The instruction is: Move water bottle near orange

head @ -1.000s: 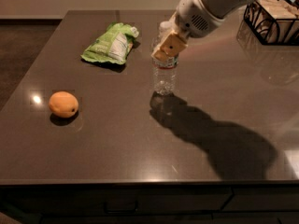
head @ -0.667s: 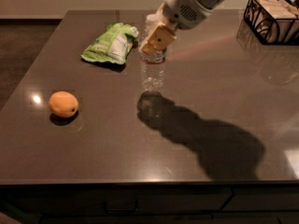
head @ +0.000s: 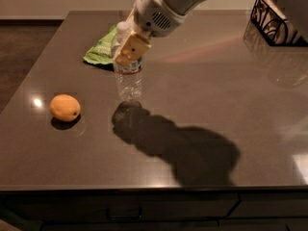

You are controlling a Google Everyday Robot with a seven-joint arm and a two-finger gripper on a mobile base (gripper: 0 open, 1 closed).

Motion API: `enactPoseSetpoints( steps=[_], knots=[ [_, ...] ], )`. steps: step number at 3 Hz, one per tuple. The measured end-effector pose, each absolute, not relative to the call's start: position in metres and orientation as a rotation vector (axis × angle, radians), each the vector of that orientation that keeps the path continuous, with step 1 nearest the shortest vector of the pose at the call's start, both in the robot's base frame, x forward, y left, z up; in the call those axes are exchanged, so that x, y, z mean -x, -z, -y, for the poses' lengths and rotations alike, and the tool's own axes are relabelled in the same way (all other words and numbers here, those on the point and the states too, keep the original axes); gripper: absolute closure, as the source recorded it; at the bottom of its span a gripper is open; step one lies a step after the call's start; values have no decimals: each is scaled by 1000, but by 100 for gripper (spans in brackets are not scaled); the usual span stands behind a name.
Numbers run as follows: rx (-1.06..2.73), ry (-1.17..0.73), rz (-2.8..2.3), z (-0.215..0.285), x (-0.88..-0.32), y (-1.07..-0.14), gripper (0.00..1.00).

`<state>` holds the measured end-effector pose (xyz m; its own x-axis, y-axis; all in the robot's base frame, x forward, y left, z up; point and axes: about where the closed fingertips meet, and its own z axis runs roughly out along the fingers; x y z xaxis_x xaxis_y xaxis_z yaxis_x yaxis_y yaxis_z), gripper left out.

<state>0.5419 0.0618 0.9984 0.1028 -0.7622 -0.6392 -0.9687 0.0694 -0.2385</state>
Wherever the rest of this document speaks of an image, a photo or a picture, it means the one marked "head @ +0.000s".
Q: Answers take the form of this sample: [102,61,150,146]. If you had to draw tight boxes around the black drawer handle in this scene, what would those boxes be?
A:
[106,207,142,221]

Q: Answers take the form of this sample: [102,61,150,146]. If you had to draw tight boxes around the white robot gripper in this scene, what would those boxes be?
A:
[113,0,187,66]

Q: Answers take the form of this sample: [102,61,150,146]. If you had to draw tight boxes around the black wire basket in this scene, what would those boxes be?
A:
[250,0,308,47]

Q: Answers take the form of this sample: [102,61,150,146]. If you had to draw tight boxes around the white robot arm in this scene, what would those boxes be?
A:
[114,0,308,66]

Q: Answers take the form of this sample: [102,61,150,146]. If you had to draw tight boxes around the orange fruit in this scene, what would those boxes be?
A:
[49,94,81,122]

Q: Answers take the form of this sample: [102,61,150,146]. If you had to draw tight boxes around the clear plastic water bottle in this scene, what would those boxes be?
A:
[111,21,142,101]

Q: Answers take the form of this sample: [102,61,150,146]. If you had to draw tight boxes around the green chip bag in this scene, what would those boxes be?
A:
[83,25,116,64]

